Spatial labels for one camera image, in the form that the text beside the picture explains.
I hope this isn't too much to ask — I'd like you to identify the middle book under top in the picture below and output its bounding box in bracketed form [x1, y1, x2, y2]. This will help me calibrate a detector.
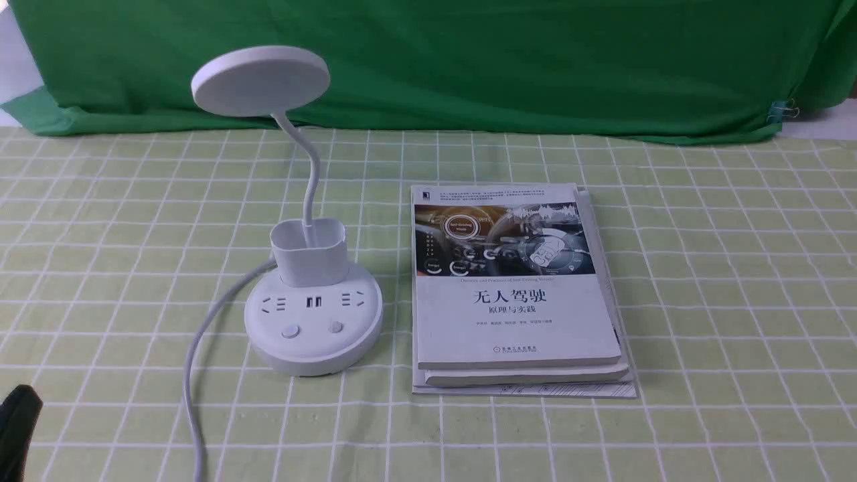
[423, 188, 631, 388]

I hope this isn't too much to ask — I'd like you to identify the green checkered tablecloth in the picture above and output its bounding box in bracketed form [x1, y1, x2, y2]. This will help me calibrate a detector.
[1, 127, 856, 481]

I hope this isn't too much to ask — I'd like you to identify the top book white cover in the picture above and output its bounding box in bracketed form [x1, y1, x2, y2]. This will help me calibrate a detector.
[410, 183, 623, 370]

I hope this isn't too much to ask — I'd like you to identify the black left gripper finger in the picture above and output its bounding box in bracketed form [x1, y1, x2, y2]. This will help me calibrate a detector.
[1, 385, 43, 481]

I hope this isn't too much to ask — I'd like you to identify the teal binder clip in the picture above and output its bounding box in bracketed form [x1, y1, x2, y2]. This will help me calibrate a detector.
[766, 98, 801, 125]

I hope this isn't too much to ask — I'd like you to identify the bottom thin printed booklet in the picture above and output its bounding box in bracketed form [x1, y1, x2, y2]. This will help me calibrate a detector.
[412, 190, 638, 400]

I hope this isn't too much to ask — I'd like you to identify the green backdrop cloth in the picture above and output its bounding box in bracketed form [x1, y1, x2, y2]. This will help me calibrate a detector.
[2, 1, 855, 145]

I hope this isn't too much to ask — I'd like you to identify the white lamp power cable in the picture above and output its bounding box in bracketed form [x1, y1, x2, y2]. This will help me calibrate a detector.
[183, 258, 279, 482]

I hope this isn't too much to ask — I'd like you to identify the white desk lamp with sockets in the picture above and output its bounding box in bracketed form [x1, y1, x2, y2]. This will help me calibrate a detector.
[191, 46, 383, 376]

